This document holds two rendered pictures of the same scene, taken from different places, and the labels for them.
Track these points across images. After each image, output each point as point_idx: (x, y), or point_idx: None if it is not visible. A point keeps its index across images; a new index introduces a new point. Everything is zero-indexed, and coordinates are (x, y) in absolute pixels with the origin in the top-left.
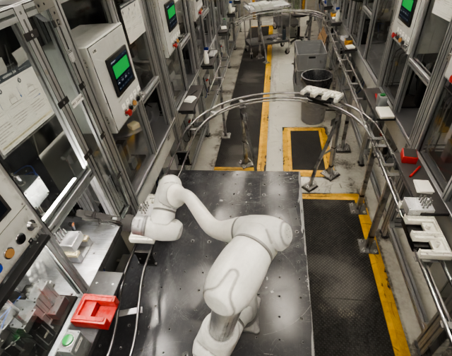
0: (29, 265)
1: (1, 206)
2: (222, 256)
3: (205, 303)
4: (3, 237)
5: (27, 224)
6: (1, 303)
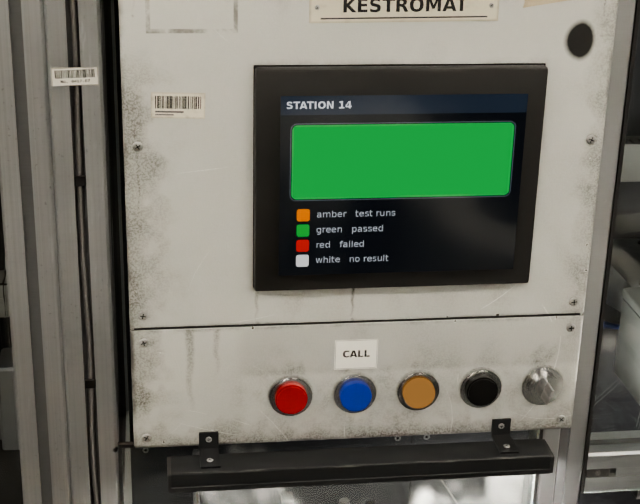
0: (422, 471)
1: (504, 244)
2: None
3: None
4: (443, 337)
5: (535, 372)
6: (274, 474)
